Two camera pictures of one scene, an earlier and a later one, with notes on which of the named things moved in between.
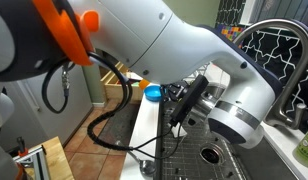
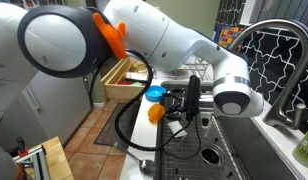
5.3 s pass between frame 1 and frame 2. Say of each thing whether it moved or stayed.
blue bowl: stayed
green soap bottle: stayed
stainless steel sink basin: stayed
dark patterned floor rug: stayed
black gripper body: moved
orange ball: moved
